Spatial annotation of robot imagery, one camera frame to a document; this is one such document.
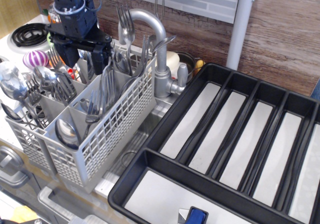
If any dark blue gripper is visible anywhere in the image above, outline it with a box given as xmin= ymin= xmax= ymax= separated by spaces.
xmin=47 ymin=0 xmax=112 ymax=75

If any grey plastic cutlery basket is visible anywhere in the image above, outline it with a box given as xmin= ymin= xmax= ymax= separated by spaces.
xmin=7 ymin=60 xmax=156 ymax=193

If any large steel spoon far left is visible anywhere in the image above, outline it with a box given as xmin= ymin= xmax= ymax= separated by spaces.
xmin=0 ymin=61 xmax=44 ymax=129

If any steel spoon front compartment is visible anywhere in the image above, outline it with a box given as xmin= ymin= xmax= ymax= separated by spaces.
xmin=55 ymin=119 xmax=80 ymax=150

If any black cutlery tray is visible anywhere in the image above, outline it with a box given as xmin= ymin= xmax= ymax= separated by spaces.
xmin=108 ymin=63 xmax=320 ymax=223

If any steel fork back left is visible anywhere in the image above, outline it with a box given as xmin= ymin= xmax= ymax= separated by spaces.
xmin=74 ymin=64 xmax=87 ymax=84

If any purple striped toy egg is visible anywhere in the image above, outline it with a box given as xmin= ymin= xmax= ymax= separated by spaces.
xmin=22 ymin=50 xmax=49 ymax=70

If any tall steel fork back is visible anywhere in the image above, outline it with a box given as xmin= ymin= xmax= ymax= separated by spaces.
xmin=117 ymin=5 xmax=135 ymax=76

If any steel fork front centre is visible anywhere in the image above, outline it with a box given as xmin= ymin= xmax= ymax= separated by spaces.
xmin=82 ymin=90 xmax=103 ymax=141

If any black coil stove burner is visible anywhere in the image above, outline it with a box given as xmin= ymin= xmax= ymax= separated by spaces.
xmin=11 ymin=23 xmax=49 ymax=47

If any steel fork right back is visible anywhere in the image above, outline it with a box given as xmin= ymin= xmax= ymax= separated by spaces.
xmin=120 ymin=36 xmax=149 ymax=96

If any silver sink faucet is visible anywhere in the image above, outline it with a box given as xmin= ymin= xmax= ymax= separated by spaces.
xmin=118 ymin=9 xmax=188 ymax=98

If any small metal pot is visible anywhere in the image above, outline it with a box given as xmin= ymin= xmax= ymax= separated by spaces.
xmin=176 ymin=51 xmax=205 ymax=83

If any blue object bottom edge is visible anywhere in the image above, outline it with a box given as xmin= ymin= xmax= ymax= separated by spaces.
xmin=177 ymin=206 xmax=208 ymax=224

